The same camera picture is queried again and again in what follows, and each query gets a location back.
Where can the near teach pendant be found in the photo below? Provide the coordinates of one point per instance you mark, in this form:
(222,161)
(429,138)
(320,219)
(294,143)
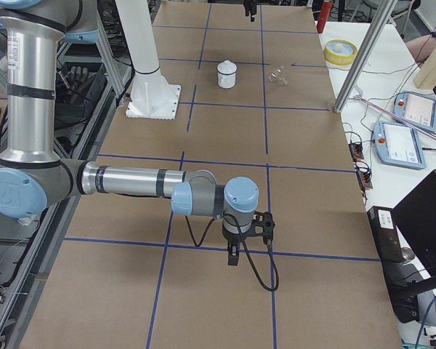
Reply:
(398,145)

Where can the clear plastic funnel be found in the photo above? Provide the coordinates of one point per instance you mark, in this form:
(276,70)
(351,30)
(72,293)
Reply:
(276,76)

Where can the aluminium side rail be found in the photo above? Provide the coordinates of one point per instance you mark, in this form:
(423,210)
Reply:
(24,247)

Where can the orange black adapter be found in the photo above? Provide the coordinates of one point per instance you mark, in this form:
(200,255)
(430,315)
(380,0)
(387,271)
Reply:
(356,151)
(364,178)

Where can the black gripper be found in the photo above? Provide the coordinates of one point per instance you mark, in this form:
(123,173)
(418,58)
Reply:
(233,239)
(250,7)

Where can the black laptop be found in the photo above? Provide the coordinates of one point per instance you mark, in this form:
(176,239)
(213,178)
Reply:
(415,216)

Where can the red cylinder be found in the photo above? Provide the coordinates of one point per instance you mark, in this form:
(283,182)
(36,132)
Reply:
(324,15)

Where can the white enamel cup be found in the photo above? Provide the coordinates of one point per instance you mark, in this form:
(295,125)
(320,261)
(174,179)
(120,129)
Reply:
(226,81)

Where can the aluminium frame post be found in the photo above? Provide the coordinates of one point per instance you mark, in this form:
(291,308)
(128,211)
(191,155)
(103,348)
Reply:
(372,35)

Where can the yellow tape roll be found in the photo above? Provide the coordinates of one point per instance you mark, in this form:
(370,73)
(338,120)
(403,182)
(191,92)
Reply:
(340,52)

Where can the far teach pendant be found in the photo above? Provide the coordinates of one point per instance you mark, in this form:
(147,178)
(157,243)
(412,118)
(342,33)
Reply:
(417,109)

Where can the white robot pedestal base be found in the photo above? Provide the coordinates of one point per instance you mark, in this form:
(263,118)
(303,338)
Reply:
(151,96)

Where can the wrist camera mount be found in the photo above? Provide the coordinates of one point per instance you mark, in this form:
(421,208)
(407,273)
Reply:
(262,226)

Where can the teach pendant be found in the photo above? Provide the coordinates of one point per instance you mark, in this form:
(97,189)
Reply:
(417,109)
(398,145)

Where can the orange black adapter lower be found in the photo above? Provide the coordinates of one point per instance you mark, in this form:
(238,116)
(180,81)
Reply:
(364,178)

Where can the orange black adapter upper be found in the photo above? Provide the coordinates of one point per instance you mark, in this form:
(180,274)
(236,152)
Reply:
(356,151)

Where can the white cup lid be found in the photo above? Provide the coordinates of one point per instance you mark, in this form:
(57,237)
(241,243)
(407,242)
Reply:
(227,67)

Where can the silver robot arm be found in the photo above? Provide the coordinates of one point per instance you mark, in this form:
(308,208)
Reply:
(33,177)

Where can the black computer box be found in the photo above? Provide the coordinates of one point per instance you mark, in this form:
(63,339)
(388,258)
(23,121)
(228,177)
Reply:
(409,293)

